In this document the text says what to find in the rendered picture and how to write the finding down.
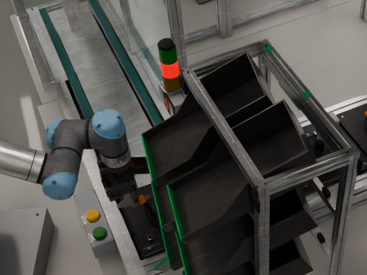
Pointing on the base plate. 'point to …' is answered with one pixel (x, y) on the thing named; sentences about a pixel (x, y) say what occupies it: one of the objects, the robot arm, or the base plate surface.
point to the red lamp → (170, 70)
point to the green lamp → (168, 56)
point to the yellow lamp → (171, 84)
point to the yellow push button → (92, 215)
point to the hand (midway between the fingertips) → (135, 202)
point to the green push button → (99, 233)
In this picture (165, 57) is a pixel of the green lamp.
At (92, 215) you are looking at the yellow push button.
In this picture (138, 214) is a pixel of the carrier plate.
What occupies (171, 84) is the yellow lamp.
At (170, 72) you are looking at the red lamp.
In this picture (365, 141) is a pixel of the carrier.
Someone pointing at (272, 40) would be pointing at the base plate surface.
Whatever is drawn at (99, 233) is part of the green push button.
